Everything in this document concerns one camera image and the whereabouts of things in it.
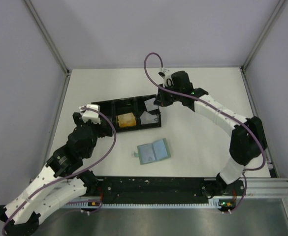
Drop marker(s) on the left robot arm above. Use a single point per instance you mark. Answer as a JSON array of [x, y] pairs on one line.
[[61, 179]]

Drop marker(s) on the white credit card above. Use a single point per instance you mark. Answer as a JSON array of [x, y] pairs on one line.
[[149, 104]]

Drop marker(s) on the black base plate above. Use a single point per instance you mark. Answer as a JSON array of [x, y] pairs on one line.
[[155, 190]]

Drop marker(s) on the green card holder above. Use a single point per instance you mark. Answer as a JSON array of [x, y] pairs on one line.
[[153, 152]]

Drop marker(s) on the aluminium corner post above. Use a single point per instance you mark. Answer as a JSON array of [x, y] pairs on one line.
[[264, 33], [46, 36]]

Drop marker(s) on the white slotted cable duct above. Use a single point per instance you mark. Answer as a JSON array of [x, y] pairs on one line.
[[212, 204]]

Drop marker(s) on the left aluminium corner post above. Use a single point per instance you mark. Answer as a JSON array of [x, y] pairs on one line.
[[46, 36]]

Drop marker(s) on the black three-compartment tray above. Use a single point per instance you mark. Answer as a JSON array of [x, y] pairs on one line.
[[133, 113]]

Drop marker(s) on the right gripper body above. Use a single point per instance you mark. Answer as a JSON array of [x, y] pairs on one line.
[[168, 98]]

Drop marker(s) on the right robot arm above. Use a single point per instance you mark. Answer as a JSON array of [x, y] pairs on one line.
[[247, 135]]

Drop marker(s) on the white credit cards stack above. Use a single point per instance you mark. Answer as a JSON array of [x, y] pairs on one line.
[[148, 118]]

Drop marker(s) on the aluminium frame rail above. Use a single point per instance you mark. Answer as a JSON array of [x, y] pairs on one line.
[[267, 188]]

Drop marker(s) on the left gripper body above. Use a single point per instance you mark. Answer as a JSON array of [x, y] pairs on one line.
[[99, 130]]

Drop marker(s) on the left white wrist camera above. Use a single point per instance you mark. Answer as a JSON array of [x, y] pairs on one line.
[[88, 113]]

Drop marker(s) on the gold credit cards stack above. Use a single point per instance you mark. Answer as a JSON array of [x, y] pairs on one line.
[[126, 120]]

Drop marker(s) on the right aluminium corner post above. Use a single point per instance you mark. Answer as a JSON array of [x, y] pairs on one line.
[[264, 33]]

